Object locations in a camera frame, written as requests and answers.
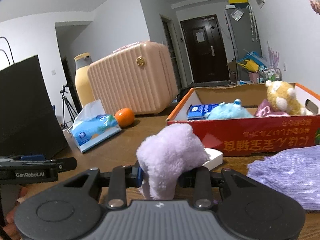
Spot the orange cardboard box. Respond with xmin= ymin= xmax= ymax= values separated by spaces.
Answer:
xmin=167 ymin=83 xmax=319 ymax=157

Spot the purple woven fabric pouch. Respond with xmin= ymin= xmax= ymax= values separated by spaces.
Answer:
xmin=247 ymin=145 xmax=319 ymax=211

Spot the grey refrigerator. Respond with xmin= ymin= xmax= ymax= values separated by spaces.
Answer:
xmin=225 ymin=8 xmax=262 ymax=81

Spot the yellow box on refrigerator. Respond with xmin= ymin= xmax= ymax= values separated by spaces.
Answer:
xmin=228 ymin=0 xmax=248 ymax=4

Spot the dried pink rose bouquet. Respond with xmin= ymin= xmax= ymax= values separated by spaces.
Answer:
xmin=309 ymin=0 xmax=320 ymax=15

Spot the white umbrella on refrigerator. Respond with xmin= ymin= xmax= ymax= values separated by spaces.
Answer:
xmin=246 ymin=5 xmax=258 ymax=42

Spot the yellow white plush toy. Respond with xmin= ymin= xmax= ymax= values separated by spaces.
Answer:
xmin=265 ymin=80 xmax=306 ymax=115

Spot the lavender fluffy towel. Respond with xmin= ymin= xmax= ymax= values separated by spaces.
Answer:
xmin=136 ymin=124 xmax=209 ymax=200

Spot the blue soft tissue pack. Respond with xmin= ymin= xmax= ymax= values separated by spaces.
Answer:
xmin=71 ymin=100 xmax=121 ymax=153

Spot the orange fruit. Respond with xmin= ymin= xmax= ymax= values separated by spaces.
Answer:
xmin=114 ymin=108 xmax=135 ymax=128

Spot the black paper shopping bag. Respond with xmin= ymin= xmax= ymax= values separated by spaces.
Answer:
xmin=1 ymin=56 xmax=68 ymax=159

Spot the person's left hand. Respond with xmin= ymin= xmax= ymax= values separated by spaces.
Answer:
xmin=1 ymin=185 xmax=28 ymax=239

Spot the metal wire trolley rack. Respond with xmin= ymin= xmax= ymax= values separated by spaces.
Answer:
xmin=257 ymin=66 xmax=282 ymax=83

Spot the blue handkerchief tissue pack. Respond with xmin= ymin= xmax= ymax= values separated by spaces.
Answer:
xmin=187 ymin=103 xmax=218 ymax=120

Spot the yellow grey large bottle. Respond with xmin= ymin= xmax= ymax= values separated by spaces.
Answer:
xmin=74 ymin=53 xmax=95 ymax=107

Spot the light blue plush toy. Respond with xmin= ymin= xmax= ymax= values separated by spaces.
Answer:
xmin=204 ymin=99 xmax=254 ymax=120

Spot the black camera tripod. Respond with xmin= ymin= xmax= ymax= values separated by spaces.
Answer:
xmin=60 ymin=84 xmax=77 ymax=129

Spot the pink ribbed suitcase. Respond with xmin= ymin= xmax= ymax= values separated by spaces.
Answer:
xmin=88 ymin=41 xmax=178 ymax=115

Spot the dark wooden entrance door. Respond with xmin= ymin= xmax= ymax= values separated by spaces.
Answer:
xmin=180 ymin=15 xmax=230 ymax=83

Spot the white flat box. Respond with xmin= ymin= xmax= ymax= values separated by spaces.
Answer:
xmin=203 ymin=148 xmax=223 ymax=171

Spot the pink satin cloth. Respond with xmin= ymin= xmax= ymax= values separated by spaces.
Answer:
xmin=254 ymin=99 xmax=289 ymax=118

